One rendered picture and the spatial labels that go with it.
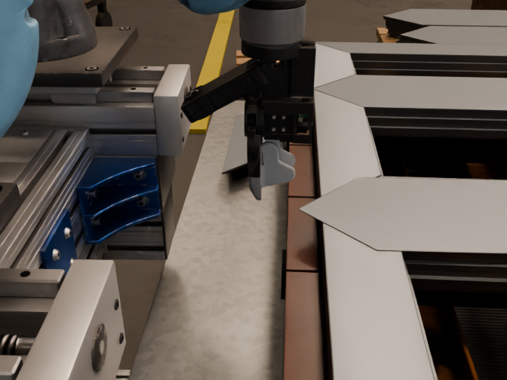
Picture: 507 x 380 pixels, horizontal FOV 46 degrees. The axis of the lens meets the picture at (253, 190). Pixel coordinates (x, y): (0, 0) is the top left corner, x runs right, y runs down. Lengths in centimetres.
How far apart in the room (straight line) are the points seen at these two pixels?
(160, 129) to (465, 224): 42
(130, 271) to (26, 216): 149
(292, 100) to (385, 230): 20
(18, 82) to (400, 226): 56
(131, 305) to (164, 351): 115
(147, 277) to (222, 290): 117
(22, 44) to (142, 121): 54
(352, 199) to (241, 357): 26
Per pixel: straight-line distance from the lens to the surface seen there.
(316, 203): 79
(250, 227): 108
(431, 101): 117
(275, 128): 72
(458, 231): 78
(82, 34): 84
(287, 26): 67
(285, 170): 75
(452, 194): 86
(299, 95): 71
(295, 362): 63
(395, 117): 113
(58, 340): 42
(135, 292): 204
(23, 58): 30
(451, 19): 187
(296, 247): 78
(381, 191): 83
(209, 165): 129
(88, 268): 48
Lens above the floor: 127
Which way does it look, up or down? 30 degrees down
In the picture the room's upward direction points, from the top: straight up
